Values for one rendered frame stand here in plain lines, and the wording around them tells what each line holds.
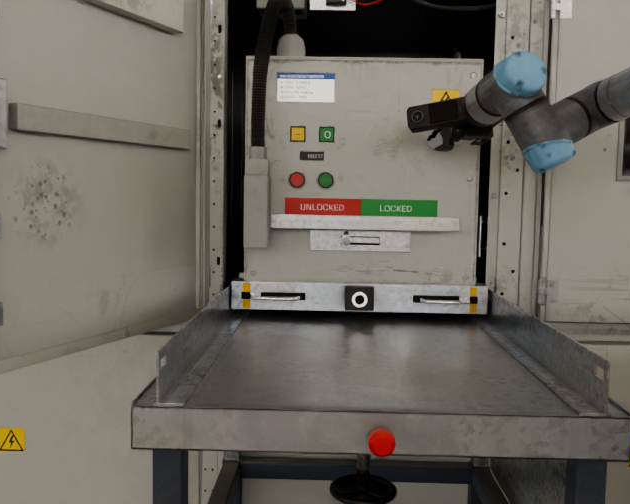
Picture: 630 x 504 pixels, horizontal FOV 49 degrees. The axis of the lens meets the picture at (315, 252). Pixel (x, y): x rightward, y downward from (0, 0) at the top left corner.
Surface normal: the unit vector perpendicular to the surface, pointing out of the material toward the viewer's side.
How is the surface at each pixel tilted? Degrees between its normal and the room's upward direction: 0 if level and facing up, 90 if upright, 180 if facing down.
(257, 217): 90
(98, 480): 90
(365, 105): 90
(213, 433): 90
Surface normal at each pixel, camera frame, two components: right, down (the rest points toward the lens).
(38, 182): 0.92, 0.05
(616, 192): -0.02, 0.08
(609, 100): -0.86, 0.36
